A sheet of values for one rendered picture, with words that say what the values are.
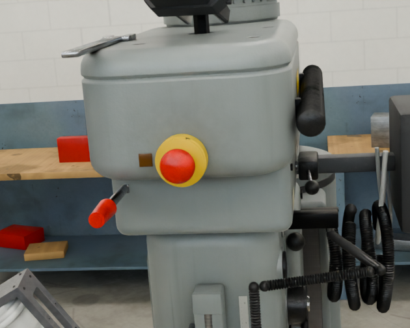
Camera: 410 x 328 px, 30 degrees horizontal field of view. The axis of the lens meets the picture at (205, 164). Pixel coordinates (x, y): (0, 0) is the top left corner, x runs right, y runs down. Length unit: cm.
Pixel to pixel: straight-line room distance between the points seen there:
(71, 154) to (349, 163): 378
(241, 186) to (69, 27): 461
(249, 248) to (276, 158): 20
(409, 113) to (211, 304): 49
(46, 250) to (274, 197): 437
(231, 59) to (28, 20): 481
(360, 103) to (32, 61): 231
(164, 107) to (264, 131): 12
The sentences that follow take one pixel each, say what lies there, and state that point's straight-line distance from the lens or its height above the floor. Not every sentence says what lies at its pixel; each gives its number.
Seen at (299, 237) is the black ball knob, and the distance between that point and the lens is 123.
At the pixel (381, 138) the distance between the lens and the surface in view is 490.
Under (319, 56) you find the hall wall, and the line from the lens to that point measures 532.
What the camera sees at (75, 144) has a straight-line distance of 506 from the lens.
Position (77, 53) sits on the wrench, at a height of 189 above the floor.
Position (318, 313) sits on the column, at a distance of 161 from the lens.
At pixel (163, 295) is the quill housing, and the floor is 153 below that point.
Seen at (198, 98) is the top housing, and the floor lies 183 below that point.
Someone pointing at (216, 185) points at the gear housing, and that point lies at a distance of 102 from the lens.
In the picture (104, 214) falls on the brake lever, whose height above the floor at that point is 171.
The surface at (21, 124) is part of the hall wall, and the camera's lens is 578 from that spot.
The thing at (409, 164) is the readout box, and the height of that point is 164.
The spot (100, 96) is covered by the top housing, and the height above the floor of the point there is 184.
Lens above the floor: 196
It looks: 13 degrees down
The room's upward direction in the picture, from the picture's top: 4 degrees counter-clockwise
